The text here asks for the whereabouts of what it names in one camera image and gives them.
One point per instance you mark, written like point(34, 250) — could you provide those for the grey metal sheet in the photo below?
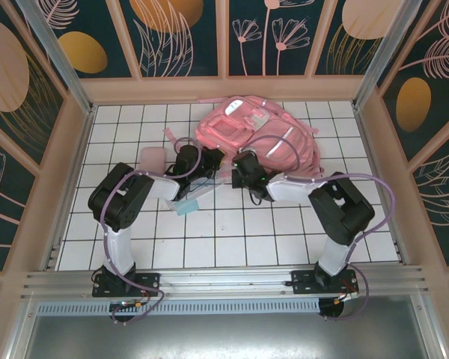
point(224, 336)

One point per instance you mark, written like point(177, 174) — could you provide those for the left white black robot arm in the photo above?
point(119, 247)

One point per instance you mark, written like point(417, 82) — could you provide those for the aluminium mounting rail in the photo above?
point(224, 278)

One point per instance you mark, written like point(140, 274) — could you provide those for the pink pencil case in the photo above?
point(152, 159)

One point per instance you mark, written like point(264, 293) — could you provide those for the small circuit board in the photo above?
point(125, 304)

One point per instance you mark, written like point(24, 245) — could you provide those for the pink student backpack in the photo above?
point(280, 119)

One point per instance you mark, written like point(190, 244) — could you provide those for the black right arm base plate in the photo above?
point(303, 282)

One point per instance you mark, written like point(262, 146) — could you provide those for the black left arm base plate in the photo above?
point(149, 280)

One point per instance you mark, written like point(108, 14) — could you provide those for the light blue note pad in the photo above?
point(189, 206)

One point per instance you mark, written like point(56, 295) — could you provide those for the clear plastic pencil pouch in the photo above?
point(206, 188)

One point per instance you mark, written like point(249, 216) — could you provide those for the aluminium frame post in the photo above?
point(381, 52)
point(60, 56)

